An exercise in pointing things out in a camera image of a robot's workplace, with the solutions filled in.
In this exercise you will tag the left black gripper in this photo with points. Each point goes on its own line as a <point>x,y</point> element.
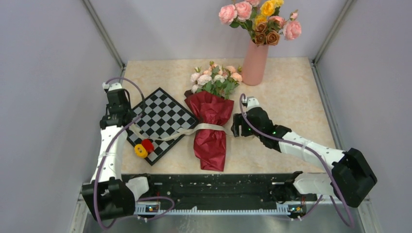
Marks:
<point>132,115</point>

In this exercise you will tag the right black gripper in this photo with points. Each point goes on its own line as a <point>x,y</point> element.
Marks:
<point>239,120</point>

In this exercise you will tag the cream ribbon with gold lettering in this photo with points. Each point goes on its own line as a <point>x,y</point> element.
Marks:
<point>180,132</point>

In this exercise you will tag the red paper flower bouquet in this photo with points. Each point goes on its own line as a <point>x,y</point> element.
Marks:
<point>209,100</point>

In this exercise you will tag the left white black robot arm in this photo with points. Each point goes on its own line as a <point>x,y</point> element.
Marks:
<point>107,195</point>

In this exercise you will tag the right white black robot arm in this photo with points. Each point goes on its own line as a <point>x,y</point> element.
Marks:
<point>347,174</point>

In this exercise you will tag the pink ceramic vase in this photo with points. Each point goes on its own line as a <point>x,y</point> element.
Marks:
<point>254,64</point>

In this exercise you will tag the artificial roses in vase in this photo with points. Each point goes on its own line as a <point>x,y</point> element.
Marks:
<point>262,20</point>

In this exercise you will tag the black white chessboard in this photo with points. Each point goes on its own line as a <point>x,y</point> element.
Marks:
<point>163,116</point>

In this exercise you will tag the red toy block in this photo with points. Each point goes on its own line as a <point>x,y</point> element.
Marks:
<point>148,145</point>

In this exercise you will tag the yellow toy block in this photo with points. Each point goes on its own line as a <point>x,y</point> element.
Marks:
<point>140,151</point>

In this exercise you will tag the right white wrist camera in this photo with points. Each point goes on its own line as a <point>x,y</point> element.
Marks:
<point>250,102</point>

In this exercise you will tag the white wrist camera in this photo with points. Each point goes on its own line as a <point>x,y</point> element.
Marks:
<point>111,86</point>
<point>250,102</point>

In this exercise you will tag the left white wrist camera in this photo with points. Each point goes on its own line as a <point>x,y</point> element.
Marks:
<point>111,86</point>

